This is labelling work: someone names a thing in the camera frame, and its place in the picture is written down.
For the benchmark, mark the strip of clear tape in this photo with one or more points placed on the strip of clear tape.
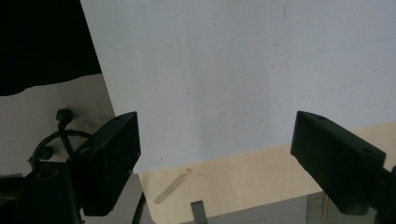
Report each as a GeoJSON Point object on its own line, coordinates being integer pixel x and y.
{"type": "Point", "coordinates": [172, 186]}

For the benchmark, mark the grey gridded mat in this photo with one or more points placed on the grey gridded mat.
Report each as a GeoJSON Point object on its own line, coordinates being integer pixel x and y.
{"type": "Point", "coordinates": [317, 208]}

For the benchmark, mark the white sheet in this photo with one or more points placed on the white sheet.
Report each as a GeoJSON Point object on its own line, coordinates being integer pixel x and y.
{"type": "Point", "coordinates": [224, 77]}

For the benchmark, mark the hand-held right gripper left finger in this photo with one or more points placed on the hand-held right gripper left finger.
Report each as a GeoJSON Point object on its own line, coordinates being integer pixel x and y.
{"type": "Point", "coordinates": [107, 168]}

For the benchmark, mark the grey metal bracket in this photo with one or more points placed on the grey metal bracket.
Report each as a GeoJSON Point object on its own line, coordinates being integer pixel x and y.
{"type": "Point", "coordinates": [199, 213]}

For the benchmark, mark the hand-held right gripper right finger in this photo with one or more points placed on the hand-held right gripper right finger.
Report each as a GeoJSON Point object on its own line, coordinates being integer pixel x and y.
{"type": "Point", "coordinates": [336, 165]}

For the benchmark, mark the dark curtain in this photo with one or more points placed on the dark curtain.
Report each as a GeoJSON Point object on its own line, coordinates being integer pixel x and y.
{"type": "Point", "coordinates": [43, 40]}

